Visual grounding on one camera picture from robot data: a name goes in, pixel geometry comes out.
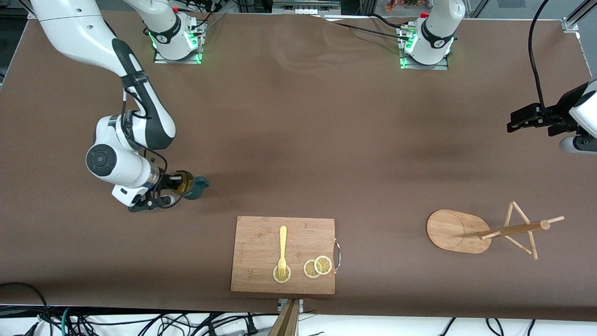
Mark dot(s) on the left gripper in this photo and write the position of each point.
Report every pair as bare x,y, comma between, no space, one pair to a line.
561,111

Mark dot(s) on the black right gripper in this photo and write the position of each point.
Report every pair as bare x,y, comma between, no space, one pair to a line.
164,179

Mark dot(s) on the teal cup yellow inside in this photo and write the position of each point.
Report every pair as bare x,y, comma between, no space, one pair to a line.
196,186

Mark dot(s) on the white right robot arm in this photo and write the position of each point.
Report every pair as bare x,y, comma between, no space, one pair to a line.
74,32

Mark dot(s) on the wooden cup rack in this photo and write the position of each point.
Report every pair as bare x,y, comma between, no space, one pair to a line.
454,231

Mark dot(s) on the bamboo cutting board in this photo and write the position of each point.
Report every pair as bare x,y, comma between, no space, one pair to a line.
261,242

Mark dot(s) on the brown table cover sheet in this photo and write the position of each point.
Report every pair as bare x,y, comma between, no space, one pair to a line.
298,154

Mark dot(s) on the yellow plastic fork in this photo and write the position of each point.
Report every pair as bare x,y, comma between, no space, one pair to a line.
282,247

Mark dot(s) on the lemon slice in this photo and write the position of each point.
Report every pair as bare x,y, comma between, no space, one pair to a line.
323,264
281,279
309,269

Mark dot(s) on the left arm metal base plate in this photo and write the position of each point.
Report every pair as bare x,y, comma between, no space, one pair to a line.
426,66

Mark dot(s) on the aluminium frame profile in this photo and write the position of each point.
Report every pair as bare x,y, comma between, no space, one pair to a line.
576,18

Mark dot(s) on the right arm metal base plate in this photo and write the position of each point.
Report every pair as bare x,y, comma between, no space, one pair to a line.
179,58

